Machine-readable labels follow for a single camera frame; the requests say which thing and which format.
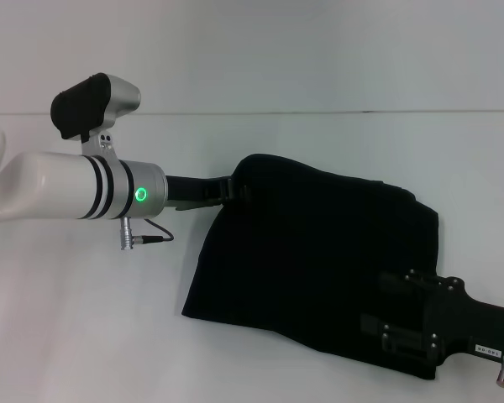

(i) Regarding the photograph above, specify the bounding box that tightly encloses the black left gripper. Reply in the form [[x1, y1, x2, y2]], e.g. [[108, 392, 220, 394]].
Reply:
[[164, 175, 253, 212]]

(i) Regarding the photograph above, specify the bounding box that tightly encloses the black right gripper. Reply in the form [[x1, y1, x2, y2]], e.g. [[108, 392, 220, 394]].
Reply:
[[360, 270, 504, 367]]

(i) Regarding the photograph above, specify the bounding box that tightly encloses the black shirt with FREE print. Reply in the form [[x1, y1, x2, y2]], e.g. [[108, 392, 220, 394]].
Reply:
[[180, 154, 441, 381]]

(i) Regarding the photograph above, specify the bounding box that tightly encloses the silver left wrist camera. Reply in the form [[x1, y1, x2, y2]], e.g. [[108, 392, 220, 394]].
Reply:
[[50, 73, 142, 163]]

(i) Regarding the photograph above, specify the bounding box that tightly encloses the thin dark left gripper cable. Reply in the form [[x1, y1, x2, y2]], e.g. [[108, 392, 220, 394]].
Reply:
[[119, 216, 176, 252]]

